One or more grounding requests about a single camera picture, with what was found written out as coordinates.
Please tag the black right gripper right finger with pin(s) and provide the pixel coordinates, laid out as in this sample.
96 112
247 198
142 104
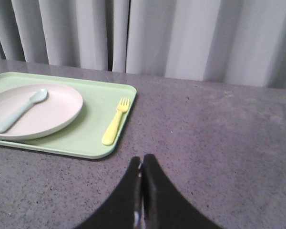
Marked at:
164 205

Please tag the grey pleated curtain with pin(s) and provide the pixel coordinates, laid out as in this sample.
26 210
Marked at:
231 41

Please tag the beige round plate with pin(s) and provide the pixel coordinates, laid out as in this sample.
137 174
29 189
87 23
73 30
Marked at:
60 107

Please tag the light blue plastic spoon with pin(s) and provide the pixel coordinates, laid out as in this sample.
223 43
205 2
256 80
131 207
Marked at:
40 96

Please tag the light green plastic tray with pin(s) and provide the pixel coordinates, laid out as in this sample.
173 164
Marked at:
82 137

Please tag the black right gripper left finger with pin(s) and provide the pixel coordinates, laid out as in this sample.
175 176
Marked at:
123 208

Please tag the yellow plastic fork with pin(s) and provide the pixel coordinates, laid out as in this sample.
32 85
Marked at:
109 136

